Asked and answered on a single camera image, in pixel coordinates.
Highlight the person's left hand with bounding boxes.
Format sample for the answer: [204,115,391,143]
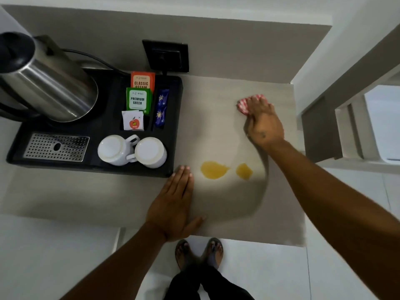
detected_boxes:
[145,165,207,243]

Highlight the person's right hand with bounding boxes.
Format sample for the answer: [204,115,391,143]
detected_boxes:
[243,95,285,150]

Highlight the red white checked cloth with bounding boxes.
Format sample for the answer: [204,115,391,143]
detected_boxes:
[236,94,267,116]

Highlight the person's left forearm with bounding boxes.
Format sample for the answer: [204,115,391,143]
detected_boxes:
[59,222,166,300]

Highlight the person's right forearm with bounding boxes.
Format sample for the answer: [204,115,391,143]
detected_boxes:
[268,139,400,300]

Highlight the person's right foot in sandal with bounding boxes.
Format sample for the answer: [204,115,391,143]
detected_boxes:
[201,237,224,270]

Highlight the person's foot in sandal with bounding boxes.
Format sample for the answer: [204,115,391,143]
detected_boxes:
[175,239,197,272]
[201,237,224,270]

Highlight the person's left foot in sandal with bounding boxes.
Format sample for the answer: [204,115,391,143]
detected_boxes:
[175,239,197,272]

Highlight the large yellow liquid spill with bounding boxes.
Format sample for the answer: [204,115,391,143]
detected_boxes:
[201,161,230,180]

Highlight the person's black trousers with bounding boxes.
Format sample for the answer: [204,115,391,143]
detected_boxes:
[163,264,255,300]

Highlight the small yellow liquid spill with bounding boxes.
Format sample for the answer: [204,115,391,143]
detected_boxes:
[236,163,254,180]

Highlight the white ceramic cup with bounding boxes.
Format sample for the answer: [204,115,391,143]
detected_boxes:
[97,134,140,166]
[126,137,168,169]

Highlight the blue sachet with star print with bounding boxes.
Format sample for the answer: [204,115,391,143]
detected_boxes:
[155,89,169,127]

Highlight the orange tea bag packet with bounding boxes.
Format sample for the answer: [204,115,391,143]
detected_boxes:
[131,71,156,92]

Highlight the green tea bag packet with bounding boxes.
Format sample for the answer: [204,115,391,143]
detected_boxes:
[126,87,152,115]

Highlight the white sachet with red apple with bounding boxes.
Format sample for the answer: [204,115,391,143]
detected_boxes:
[121,110,145,131]

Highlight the black plastic tray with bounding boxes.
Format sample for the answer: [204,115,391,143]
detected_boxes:
[6,69,184,178]

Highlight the perforated metal drip grate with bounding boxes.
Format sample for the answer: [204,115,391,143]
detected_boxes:
[23,133,90,162]

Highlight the stainless steel electric kettle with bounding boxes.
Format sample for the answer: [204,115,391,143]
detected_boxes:
[0,32,99,123]

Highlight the black wall socket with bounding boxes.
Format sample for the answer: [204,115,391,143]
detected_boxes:
[142,39,189,73]

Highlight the white window frame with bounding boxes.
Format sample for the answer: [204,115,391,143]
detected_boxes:
[319,72,400,175]

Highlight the black power cable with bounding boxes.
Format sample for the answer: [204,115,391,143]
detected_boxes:
[62,49,130,76]

